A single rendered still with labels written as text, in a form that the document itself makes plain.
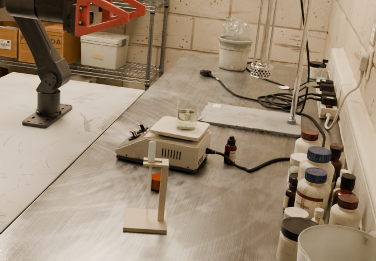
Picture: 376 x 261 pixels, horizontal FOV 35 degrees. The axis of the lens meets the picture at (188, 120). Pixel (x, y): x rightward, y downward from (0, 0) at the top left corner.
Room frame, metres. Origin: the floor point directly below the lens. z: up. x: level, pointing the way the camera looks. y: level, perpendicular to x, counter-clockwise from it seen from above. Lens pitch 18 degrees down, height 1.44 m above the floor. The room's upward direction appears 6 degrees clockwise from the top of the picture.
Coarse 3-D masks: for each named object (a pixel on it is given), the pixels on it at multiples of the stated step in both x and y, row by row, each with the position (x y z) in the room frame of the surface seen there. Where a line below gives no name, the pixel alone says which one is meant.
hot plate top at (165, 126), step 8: (160, 120) 1.36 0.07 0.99; (168, 120) 1.36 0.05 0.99; (152, 128) 1.29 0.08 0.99; (160, 128) 1.30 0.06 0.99; (168, 128) 1.30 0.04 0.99; (200, 128) 1.33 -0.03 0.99; (208, 128) 1.34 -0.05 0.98; (176, 136) 1.27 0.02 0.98; (184, 136) 1.26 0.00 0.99; (192, 136) 1.26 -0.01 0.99; (200, 136) 1.27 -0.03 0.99
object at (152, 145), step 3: (153, 141) 1.00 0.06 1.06; (150, 144) 1.00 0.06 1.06; (153, 144) 1.00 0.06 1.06; (150, 147) 1.00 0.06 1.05; (153, 147) 1.00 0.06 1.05; (150, 150) 1.00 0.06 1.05; (153, 150) 1.00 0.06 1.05; (150, 153) 1.00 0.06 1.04; (153, 153) 1.00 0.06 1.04; (150, 156) 1.00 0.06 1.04; (153, 156) 1.00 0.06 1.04; (150, 159) 1.00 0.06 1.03; (153, 159) 1.00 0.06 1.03
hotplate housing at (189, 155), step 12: (132, 144) 1.29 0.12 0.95; (144, 144) 1.28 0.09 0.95; (156, 144) 1.27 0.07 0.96; (168, 144) 1.26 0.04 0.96; (180, 144) 1.26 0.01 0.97; (192, 144) 1.26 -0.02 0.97; (204, 144) 1.30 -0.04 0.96; (120, 156) 1.30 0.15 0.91; (132, 156) 1.29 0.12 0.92; (144, 156) 1.28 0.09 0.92; (156, 156) 1.27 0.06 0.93; (168, 156) 1.26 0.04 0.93; (180, 156) 1.26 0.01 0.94; (192, 156) 1.25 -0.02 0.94; (204, 156) 1.32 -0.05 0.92; (180, 168) 1.26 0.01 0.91; (192, 168) 1.25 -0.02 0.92
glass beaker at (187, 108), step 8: (184, 104) 1.29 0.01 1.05; (192, 104) 1.29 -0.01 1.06; (176, 112) 1.31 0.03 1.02; (184, 112) 1.29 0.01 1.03; (192, 112) 1.29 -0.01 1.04; (176, 120) 1.30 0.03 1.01; (184, 120) 1.29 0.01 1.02; (192, 120) 1.29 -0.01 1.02; (176, 128) 1.30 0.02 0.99; (184, 128) 1.29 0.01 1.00; (192, 128) 1.29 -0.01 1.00
